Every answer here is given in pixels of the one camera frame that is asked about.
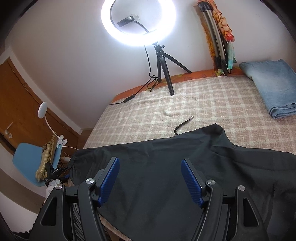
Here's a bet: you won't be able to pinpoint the dark green pants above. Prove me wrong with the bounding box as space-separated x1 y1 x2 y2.
70 124 295 240

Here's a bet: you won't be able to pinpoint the leopard print cloth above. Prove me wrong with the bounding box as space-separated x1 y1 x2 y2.
35 134 58 182

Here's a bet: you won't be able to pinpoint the light blue chair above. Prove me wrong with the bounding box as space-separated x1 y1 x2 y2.
12 142 63 187

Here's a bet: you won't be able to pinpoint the wooden door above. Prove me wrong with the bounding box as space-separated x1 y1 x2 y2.
0 58 79 156

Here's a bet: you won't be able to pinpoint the white clip desk lamp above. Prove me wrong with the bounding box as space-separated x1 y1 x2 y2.
38 102 68 148

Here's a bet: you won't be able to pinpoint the plaid bed cover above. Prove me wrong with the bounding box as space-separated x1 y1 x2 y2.
85 72 295 153

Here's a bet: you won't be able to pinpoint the black mini tripod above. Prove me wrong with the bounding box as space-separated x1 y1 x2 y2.
151 42 192 96

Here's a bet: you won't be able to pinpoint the folded blue jeans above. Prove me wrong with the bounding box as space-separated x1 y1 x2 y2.
239 59 295 119

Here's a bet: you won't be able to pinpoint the folded silver tripod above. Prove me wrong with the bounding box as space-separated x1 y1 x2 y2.
198 1 228 76

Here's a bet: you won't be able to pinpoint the black phone holder gooseneck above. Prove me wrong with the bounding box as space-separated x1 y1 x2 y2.
117 15 149 33

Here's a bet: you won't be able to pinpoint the short black cord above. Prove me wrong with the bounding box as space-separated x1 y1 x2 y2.
174 116 194 136

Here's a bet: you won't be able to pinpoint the black ring light cable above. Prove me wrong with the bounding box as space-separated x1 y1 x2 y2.
109 45 163 105

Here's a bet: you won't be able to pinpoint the white ring light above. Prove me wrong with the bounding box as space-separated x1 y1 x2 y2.
100 0 177 47

